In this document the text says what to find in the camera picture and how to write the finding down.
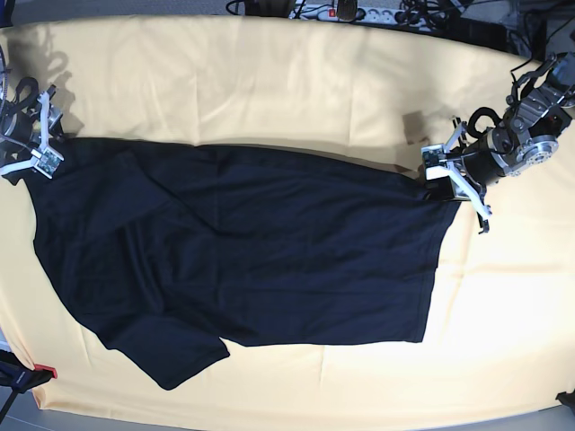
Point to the dark navy T-shirt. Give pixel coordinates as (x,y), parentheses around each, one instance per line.
(166,252)

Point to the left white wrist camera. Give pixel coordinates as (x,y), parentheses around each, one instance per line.
(434,161)

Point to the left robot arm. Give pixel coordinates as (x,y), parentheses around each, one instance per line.
(527,133)

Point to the black corner object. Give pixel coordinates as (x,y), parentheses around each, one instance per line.
(567,399)

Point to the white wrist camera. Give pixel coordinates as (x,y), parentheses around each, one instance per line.
(434,161)
(48,163)

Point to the red black table clamp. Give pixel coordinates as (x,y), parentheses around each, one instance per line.
(19,378)

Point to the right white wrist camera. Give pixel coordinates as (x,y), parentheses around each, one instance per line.
(48,163)

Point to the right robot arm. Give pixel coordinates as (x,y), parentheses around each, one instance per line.
(26,93)

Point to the black box on floor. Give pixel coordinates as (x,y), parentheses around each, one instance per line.
(483,34)

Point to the yellow table cloth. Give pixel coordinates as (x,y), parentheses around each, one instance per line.
(500,336)

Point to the white power strip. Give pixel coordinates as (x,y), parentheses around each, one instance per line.
(424,16)

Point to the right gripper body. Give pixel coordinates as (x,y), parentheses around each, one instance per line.
(21,130)

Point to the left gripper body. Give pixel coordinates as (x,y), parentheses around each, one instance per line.
(490,157)

